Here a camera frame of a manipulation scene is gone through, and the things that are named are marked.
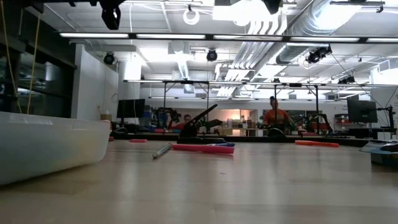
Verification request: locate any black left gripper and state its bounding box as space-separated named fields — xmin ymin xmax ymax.
xmin=99 ymin=0 xmax=123 ymax=31

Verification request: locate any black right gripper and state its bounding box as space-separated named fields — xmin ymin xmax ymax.
xmin=262 ymin=0 xmax=283 ymax=15

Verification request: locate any grey pen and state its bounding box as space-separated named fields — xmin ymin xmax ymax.
xmin=152 ymin=143 xmax=173 ymax=160

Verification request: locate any translucent plastic storage box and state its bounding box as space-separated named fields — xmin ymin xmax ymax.
xmin=0 ymin=111 xmax=112 ymax=186

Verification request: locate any pink pen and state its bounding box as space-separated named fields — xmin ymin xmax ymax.
xmin=172 ymin=144 xmax=235 ymax=155

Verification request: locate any blue card pack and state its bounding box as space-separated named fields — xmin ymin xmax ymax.
xmin=359 ymin=139 xmax=398 ymax=167

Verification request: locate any long ceiling light strip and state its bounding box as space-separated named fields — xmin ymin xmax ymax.
xmin=58 ymin=32 xmax=398 ymax=44

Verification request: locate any black computer monitor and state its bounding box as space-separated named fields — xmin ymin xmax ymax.
xmin=116 ymin=98 xmax=146 ymax=119
xmin=346 ymin=98 xmax=378 ymax=124

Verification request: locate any person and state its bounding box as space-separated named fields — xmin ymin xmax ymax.
xmin=263 ymin=95 xmax=295 ymax=126
xmin=173 ymin=114 xmax=192 ymax=131

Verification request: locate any lit storage shelf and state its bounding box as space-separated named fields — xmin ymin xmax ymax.
xmin=216 ymin=108 xmax=259 ymax=137

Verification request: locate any silver ventilation duct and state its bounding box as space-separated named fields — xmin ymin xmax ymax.
xmin=275 ymin=0 xmax=364 ymax=65

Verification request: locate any yellow cable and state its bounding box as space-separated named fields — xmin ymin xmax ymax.
xmin=0 ymin=0 xmax=42 ymax=115

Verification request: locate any black frame clamp handle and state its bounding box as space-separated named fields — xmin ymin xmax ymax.
xmin=267 ymin=127 xmax=286 ymax=138

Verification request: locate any black table frame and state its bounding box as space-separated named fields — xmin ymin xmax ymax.
xmin=113 ymin=132 xmax=398 ymax=147

